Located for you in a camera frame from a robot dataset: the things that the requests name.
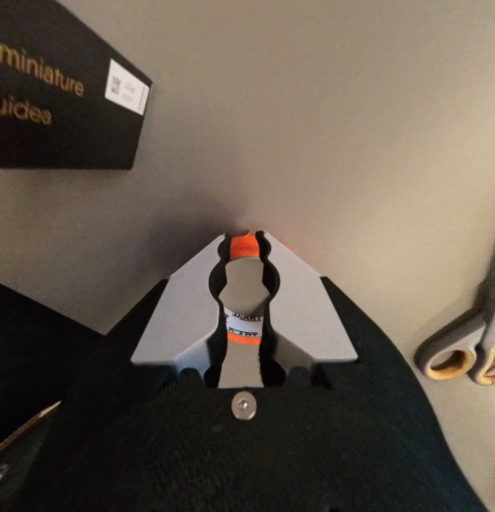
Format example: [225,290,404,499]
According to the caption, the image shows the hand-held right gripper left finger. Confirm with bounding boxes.
[131,234,232,386]

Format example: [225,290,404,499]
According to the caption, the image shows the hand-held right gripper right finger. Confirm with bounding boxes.
[255,231,359,386]

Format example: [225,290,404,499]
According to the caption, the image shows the orange masking tape roll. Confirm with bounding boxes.
[223,229,293,345]

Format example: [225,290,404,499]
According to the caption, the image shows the black orchid lego box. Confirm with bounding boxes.
[0,0,153,170]

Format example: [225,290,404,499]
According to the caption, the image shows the person's black jacket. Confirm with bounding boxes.
[0,280,108,512]

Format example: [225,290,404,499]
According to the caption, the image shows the grey handle scissors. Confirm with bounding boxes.
[413,256,495,386]

